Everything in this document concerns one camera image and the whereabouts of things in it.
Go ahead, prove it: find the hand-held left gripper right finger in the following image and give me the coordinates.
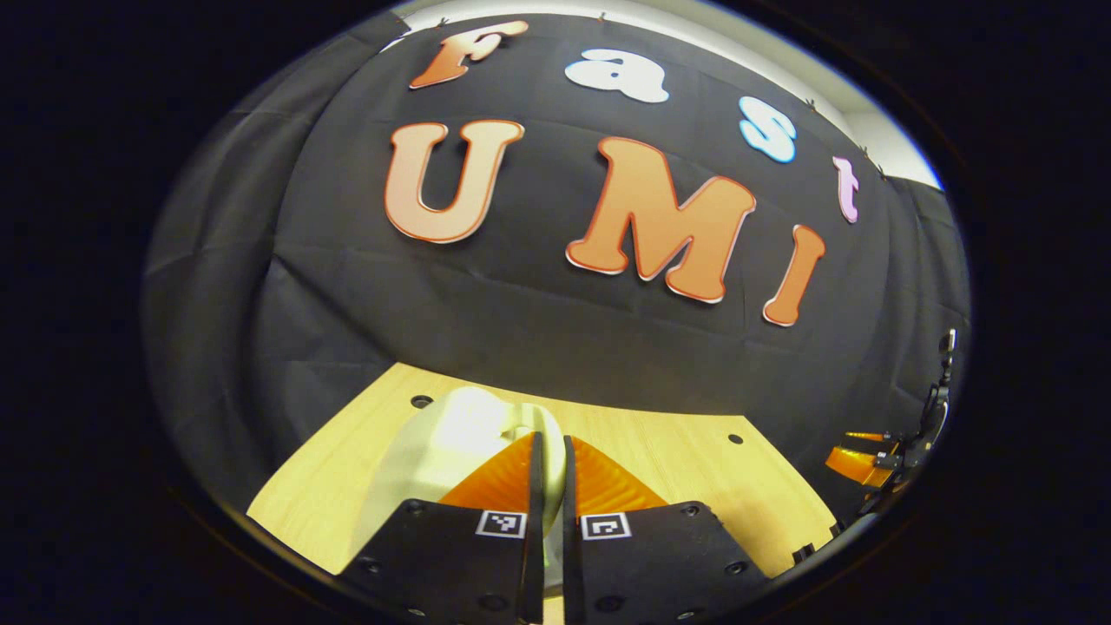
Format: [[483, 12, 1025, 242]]
[[562, 434, 772, 624]]

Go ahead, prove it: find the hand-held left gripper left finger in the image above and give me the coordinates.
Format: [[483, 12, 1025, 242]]
[[339, 431, 548, 624]]

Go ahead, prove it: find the pale yellow suitcase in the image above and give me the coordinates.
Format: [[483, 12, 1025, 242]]
[[352, 386, 569, 600]]

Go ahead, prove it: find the black backdrop cloth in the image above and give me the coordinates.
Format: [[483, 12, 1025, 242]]
[[141, 9, 971, 522]]

